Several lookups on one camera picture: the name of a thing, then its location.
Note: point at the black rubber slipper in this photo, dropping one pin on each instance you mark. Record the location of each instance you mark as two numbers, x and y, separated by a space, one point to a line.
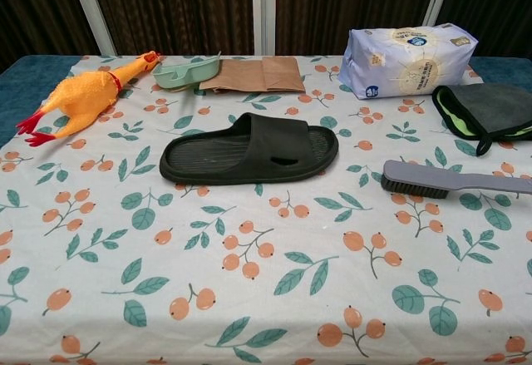
208 161

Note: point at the grey scrubbing brush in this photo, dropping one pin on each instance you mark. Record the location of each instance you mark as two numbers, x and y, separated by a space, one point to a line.
415 174

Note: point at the brown paper bag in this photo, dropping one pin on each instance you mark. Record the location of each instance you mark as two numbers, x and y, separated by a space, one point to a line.
249 74

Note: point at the white floral tablecloth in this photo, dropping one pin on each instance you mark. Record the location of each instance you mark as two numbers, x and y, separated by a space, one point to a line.
266 277

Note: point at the light green plastic dish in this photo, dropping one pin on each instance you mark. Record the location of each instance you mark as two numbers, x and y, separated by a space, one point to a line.
174 78

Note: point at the light purple tissue pack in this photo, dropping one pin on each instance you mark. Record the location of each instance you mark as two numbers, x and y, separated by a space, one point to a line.
407 65

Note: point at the yellow rubber chicken toy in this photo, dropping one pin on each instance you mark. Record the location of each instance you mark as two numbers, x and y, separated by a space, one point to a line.
83 95

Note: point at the grey cloth with green trim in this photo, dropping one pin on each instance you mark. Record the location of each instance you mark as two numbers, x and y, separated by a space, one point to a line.
478 99

